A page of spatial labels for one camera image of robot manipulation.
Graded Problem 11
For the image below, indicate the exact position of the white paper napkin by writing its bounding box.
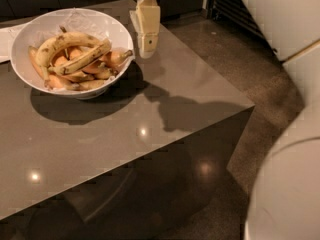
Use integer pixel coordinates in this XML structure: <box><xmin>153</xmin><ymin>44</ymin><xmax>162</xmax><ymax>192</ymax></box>
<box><xmin>0</xmin><ymin>24</ymin><xmax>24</xmax><ymax>63</ymax></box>

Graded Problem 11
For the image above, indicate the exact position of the large curved spotted banana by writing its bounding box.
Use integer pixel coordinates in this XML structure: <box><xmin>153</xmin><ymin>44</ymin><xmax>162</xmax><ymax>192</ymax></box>
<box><xmin>35</xmin><ymin>32</ymin><xmax>101</xmax><ymax>80</ymax></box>

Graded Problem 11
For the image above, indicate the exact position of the small bottom yellow banana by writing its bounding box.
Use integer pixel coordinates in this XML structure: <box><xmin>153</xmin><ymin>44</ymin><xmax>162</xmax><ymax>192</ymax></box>
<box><xmin>76</xmin><ymin>80</ymin><xmax>104</xmax><ymax>91</ymax></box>

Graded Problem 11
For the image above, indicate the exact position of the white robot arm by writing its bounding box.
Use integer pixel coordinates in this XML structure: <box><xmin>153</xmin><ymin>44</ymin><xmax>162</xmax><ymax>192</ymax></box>
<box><xmin>241</xmin><ymin>0</ymin><xmax>320</xmax><ymax>240</ymax></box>

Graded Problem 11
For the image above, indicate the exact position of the long spotted yellow banana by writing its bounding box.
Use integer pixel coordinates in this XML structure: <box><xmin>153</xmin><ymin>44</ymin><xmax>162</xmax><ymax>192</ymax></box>
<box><xmin>48</xmin><ymin>39</ymin><xmax>111</xmax><ymax>75</ymax></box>

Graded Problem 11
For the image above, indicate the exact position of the lower orange banana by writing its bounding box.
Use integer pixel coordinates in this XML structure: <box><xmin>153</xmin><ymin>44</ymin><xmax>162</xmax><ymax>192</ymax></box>
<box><xmin>49</xmin><ymin>55</ymin><xmax>94</xmax><ymax>84</ymax></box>

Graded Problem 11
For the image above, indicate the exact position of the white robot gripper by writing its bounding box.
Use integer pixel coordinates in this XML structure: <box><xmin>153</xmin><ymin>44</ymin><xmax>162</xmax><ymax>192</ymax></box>
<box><xmin>130</xmin><ymin>0</ymin><xmax>161</xmax><ymax>59</ymax></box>

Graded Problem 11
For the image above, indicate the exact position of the white ceramic bowl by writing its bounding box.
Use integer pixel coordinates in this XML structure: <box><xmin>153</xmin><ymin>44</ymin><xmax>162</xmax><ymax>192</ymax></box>
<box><xmin>10</xmin><ymin>8</ymin><xmax>135</xmax><ymax>99</ymax></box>

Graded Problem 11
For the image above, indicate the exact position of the orange banana with stem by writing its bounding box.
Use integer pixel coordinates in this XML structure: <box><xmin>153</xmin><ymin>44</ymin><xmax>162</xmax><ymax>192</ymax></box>
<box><xmin>100</xmin><ymin>50</ymin><xmax>133</xmax><ymax>68</ymax></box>

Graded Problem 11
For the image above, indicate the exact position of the left edge orange banana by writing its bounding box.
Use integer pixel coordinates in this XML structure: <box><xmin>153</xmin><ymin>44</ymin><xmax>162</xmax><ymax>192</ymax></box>
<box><xmin>28</xmin><ymin>46</ymin><xmax>49</xmax><ymax>88</ymax></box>

